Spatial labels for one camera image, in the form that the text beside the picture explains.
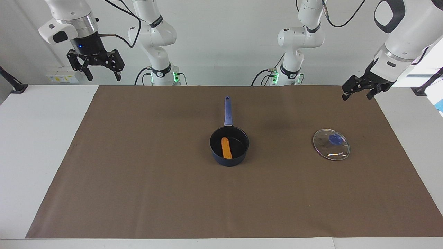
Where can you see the black clamp stand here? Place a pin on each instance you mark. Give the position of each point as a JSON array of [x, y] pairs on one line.
[[424, 88], [15, 86]]

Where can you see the glass lid with blue knob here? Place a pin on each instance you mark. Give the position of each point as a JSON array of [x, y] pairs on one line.
[[332, 150]]

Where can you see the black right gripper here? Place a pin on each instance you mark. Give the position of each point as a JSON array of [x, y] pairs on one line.
[[90, 52]]

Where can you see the blue object at table edge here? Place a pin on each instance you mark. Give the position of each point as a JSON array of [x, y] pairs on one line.
[[440, 107]]

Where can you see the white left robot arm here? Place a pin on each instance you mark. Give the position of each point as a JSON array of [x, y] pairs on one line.
[[297, 38]]

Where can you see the white wall socket box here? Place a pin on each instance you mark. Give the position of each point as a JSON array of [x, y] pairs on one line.
[[59, 76]]

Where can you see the brown table mat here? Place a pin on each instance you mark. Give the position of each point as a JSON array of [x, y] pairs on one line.
[[242, 200]]

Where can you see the yellow corn cob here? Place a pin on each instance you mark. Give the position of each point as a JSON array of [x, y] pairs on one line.
[[226, 148]]

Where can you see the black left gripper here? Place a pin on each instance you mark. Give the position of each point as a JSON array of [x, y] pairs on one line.
[[372, 81]]

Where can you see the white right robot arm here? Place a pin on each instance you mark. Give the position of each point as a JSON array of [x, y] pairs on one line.
[[155, 38]]

